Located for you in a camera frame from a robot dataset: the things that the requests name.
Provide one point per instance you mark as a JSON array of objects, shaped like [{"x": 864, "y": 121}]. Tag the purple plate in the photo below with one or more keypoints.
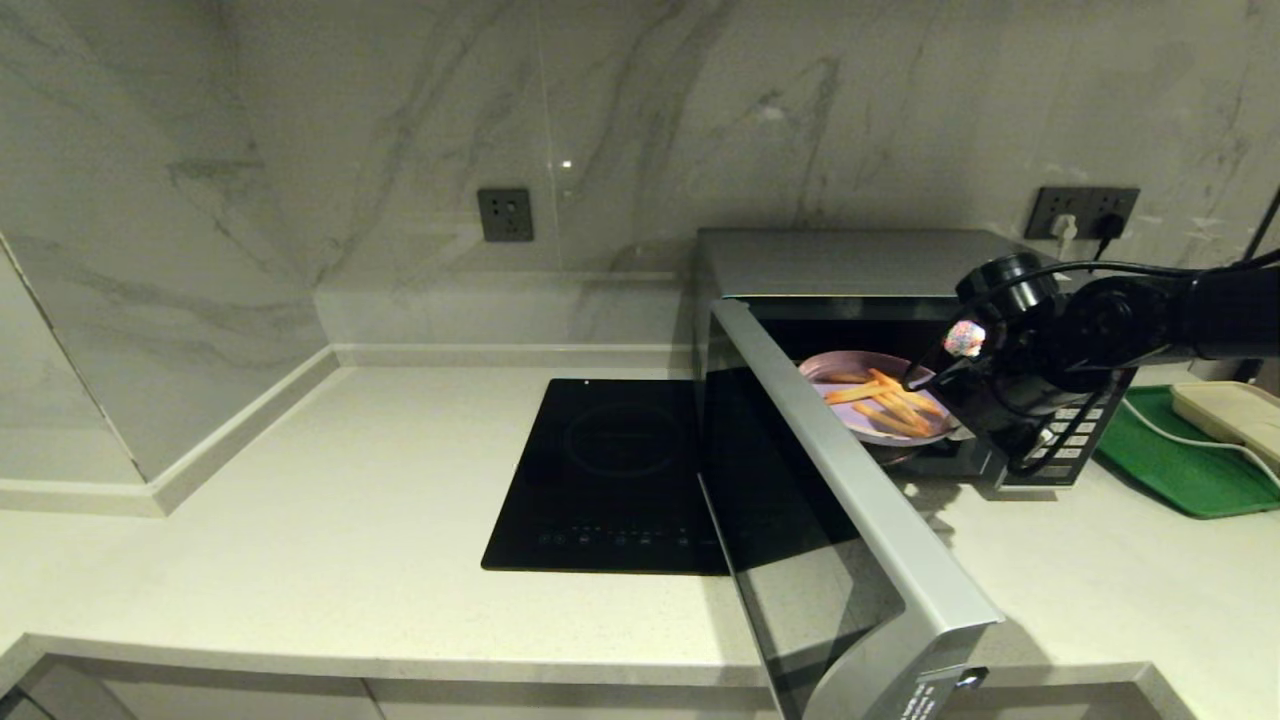
[{"x": 850, "y": 362}]

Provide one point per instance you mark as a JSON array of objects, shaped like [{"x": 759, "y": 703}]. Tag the grey cabinet side panel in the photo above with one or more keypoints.
[{"x": 60, "y": 700}]

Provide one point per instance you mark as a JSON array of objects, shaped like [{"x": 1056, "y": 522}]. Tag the black induction cooktop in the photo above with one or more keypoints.
[{"x": 600, "y": 480}]

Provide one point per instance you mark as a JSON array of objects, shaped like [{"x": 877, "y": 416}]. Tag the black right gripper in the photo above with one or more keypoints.
[{"x": 1000, "y": 400}]

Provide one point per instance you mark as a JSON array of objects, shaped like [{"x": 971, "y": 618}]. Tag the microwave door with dark glass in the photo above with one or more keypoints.
[{"x": 850, "y": 520}]

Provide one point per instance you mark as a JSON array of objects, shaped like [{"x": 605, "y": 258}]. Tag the beige plastic box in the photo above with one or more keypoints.
[{"x": 1230, "y": 415}]

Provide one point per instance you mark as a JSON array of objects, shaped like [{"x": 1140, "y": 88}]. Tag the green plastic tray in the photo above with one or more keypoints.
[{"x": 1150, "y": 470}]

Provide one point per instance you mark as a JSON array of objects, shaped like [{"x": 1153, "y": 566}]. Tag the grey single wall socket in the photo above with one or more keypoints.
[{"x": 505, "y": 215}]

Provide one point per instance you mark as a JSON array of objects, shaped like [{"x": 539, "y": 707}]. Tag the white power plug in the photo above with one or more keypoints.
[{"x": 1065, "y": 229}]

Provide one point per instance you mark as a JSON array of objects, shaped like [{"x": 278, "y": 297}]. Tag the grey double wall socket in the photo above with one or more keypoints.
[{"x": 1085, "y": 201}]

